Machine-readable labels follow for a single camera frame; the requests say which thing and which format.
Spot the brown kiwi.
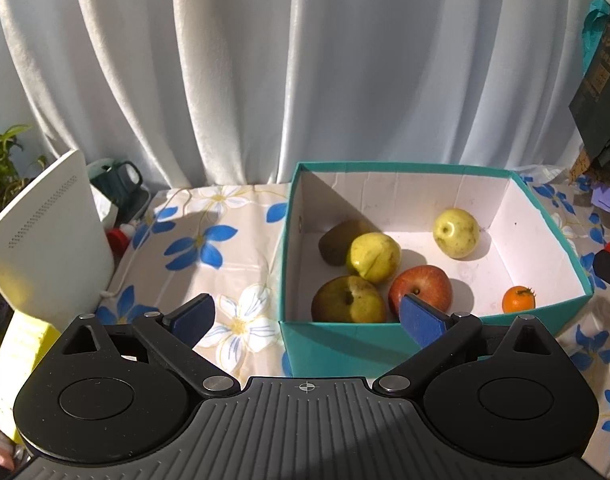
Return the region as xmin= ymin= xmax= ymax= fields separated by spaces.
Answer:
xmin=318 ymin=219 xmax=378 ymax=267

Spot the teal cardboard box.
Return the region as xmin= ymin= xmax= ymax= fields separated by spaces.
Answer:
xmin=276 ymin=161 xmax=594 ymax=378

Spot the red capped bottle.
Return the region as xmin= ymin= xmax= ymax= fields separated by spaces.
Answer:
xmin=105 ymin=225 xmax=136 ymax=257

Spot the yellow sponge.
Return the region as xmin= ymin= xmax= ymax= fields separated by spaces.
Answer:
xmin=0 ymin=310 xmax=56 ymax=443

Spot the small orange tangerine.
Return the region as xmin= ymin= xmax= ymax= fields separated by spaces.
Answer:
xmin=502 ymin=285 xmax=536 ymax=313

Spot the yellow-green apple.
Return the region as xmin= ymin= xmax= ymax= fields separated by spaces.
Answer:
xmin=311 ymin=275 xmax=387 ymax=324

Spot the blue floral tablecloth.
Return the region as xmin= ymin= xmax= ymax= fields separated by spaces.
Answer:
xmin=92 ymin=167 xmax=610 ymax=478

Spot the round yellow apple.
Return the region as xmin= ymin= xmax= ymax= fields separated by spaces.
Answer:
xmin=432 ymin=208 xmax=482 ymax=260

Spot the white curtain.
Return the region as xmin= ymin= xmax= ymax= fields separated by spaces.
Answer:
xmin=0 ymin=0 xmax=600 ymax=196

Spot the dark green mug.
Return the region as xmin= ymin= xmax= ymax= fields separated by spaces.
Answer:
xmin=88 ymin=159 xmax=151 ymax=221

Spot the white ventilated device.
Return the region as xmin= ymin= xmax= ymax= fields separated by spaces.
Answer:
xmin=0 ymin=149 xmax=116 ymax=333

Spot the red apple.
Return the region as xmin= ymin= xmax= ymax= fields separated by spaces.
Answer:
xmin=388 ymin=265 xmax=453 ymax=317

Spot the green potted plant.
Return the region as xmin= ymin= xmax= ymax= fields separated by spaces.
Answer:
xmin=0 ymin=125 xmax=48 ymax=231

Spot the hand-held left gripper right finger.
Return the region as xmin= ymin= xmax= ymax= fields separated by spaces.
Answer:
xmin=372 ymin=293 xmax=553 ymax=398

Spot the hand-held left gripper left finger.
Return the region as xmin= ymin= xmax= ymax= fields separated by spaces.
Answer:
xmin=62 ymin=294 xmax=241 ymax=400

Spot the dark green printed bag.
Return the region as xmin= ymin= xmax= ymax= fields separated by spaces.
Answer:
xmin=569 ymin=7 xmax=610 ymax=171

